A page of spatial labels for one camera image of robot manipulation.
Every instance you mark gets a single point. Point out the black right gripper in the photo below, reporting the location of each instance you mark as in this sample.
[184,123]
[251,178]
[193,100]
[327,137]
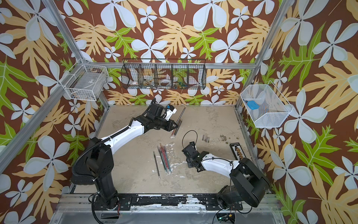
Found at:
[188,163]

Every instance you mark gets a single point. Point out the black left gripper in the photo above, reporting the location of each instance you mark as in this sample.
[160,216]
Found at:
[170,126]

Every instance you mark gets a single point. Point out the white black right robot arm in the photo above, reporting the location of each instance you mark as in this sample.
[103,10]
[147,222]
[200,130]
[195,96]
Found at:
[247,183]

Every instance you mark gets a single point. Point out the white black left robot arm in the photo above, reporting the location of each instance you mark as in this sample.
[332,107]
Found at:
[94,166]

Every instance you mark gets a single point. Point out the bundle red green pencils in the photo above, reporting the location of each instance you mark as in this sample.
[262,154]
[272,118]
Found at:
[165,159]

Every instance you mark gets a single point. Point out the black pencil lying apart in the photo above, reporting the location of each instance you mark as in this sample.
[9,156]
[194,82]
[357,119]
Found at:
[156,164]

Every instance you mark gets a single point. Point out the blue object in basket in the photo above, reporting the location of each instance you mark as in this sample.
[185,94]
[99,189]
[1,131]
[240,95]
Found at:
[252,105]

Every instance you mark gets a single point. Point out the black wire basket back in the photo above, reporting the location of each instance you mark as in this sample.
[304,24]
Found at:
[182,74]

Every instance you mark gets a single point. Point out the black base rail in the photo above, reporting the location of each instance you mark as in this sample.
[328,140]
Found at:
[127,202]

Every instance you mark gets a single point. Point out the white wire basket right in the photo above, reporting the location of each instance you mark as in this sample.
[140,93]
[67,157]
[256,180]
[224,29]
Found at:
[274,107]

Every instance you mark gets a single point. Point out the white wire basket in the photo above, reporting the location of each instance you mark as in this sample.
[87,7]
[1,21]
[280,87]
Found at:
[85,81]
[274,107]

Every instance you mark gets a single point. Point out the white wire basket left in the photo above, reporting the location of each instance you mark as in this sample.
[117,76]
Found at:
[85,81]

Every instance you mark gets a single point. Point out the aluminium frame post back right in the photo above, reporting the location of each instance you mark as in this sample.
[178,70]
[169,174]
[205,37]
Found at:
[272,32]

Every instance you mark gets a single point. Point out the aluminium frame post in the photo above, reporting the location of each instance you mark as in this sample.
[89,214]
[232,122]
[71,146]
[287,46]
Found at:
[272,32]
[81,62]

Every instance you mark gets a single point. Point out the aluminium frame post back left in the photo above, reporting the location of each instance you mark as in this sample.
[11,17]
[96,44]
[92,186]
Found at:
[81,62]

